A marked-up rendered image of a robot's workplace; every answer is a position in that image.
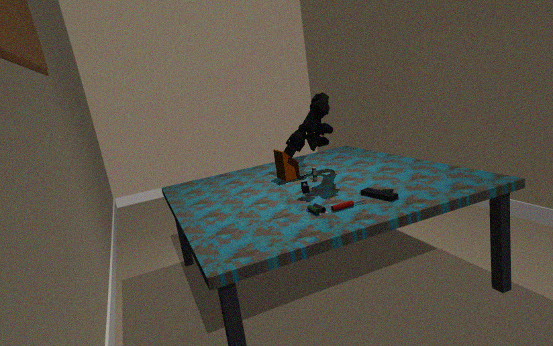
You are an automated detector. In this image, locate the red-handled screwdriver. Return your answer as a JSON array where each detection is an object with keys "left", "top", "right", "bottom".
[{"left": 331, "top": 199, "right": 366, "bottom": 211}]

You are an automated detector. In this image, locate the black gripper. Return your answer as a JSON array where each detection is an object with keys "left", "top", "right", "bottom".
[{"left": 298, "top": 119, "right": 329, "bottom": 151}]

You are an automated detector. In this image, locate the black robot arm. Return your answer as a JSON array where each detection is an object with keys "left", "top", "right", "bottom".
[{"left": 284, "top": 93, "right": 333, "bottom": 158}]

